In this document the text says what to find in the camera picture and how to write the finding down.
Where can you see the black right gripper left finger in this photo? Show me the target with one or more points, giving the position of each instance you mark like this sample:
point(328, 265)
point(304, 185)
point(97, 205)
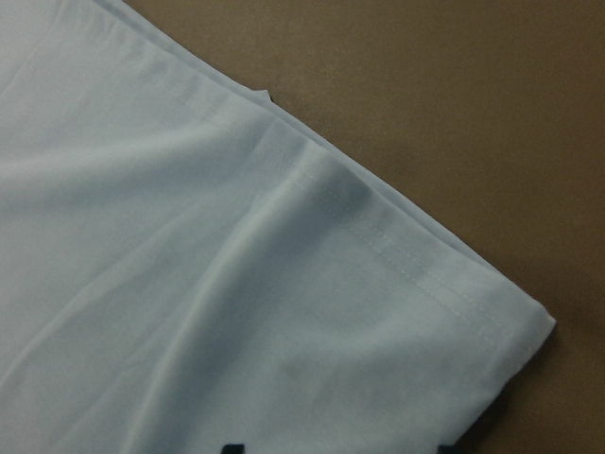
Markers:
point(233, 449)

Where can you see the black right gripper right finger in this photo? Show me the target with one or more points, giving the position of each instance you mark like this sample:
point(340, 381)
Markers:
point(448, 449)

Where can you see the light blue t-shirt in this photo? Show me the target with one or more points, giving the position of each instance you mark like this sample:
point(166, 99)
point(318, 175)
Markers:
point(185, 265)

